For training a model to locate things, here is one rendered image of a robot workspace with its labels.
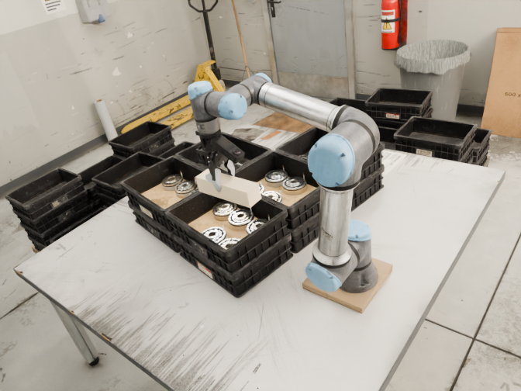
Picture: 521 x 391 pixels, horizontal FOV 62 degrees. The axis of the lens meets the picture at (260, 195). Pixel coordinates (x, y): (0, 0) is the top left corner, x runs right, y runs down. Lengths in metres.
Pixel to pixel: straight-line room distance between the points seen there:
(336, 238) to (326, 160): 0.27
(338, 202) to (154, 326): 0.82
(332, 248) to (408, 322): 0.38
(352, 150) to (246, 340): 0.74
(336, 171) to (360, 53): 3.69
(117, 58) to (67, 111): 0.81
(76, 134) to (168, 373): 3.80
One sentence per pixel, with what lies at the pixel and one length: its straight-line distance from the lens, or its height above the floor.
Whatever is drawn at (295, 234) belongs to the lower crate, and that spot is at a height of 0.81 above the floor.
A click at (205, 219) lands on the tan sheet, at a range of 1.81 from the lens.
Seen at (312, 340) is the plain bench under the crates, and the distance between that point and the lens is 1.45.
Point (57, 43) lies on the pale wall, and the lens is 4.86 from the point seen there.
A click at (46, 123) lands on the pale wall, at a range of 4.84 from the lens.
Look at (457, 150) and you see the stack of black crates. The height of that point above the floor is 0.55.
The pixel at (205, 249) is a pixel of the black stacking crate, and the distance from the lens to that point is 1.59.
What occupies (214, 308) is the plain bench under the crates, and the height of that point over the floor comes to 0.70.
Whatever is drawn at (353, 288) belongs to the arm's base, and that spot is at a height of 0.75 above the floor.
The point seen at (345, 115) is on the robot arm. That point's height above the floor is 1.36.
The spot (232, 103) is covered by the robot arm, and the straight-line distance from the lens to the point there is 1.26.
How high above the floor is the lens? 1.84
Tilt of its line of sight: 32 degrees down
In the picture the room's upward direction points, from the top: 11 degrees counter-clockwise
